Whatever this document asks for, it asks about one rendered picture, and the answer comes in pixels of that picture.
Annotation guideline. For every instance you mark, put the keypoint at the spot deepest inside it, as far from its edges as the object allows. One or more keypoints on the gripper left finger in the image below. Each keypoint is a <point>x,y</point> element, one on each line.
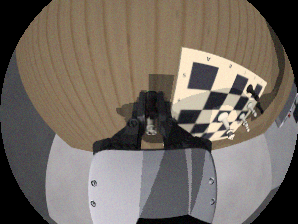
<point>127,137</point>

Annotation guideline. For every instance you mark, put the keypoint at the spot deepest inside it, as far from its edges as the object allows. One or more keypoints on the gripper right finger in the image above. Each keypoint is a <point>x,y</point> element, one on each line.
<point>175,136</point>

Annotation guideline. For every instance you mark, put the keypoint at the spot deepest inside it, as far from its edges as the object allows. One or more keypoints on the chessboard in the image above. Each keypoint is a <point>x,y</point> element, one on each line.
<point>208,85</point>

